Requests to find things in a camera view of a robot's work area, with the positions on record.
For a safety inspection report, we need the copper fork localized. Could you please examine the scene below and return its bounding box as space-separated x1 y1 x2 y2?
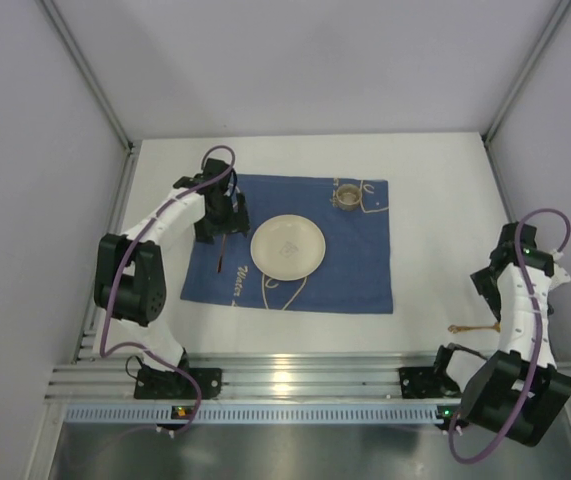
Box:
216 234 227 273

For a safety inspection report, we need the cream ceramic plate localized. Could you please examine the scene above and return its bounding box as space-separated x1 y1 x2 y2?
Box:
250 214 326 281

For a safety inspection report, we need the gold spoon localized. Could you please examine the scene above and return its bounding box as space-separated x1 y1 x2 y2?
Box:
448 322 501 334

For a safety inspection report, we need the small glass cup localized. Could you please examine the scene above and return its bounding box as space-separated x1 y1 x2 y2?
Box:
334 183 362 211

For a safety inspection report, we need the blue cloth placemat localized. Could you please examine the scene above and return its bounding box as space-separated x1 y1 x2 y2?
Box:
180 175 393 314

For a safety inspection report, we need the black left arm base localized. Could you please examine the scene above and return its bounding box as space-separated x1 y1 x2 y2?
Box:
133 366 222 400

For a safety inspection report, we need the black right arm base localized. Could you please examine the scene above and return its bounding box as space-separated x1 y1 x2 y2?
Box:
398 367 461 400

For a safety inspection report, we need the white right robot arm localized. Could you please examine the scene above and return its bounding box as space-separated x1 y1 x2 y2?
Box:
434 222 571 447

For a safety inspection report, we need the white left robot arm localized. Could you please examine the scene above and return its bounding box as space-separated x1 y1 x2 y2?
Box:
94 152 250 373

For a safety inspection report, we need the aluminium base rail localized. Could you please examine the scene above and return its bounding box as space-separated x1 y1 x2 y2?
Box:
44 352 571 401

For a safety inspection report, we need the left corner frame post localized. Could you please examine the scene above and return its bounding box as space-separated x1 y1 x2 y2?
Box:
35 0 134 151

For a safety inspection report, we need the corner frame post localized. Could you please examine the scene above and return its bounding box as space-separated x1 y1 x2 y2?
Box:
35 0 134 151
481 0 571 147

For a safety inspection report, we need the slotted cable duct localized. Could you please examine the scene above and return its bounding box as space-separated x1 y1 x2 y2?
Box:
65 403 454 425

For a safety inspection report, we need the right corner frame post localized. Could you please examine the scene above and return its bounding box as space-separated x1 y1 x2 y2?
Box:
481 0 571 147

